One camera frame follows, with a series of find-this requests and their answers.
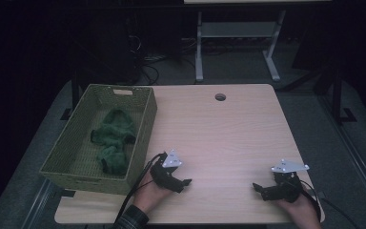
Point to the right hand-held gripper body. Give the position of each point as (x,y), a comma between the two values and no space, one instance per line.
(289,189)

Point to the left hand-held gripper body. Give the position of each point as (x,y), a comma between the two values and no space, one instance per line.
(163,176)

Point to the green plush garment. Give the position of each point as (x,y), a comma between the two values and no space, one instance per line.
(117,127)

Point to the green woven basket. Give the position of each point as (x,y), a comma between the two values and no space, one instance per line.
(73,143)

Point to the person's left hand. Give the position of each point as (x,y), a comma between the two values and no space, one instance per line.
(147,197)

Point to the person's right hand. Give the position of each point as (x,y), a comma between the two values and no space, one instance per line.
(305,214)

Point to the grey metal stand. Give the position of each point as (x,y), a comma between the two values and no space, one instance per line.
(199,57)

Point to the aluminium floor rail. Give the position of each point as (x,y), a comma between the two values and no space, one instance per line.
(36,203)
(355,159)

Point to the black metal post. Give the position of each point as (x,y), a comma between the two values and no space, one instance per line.
(337,95)

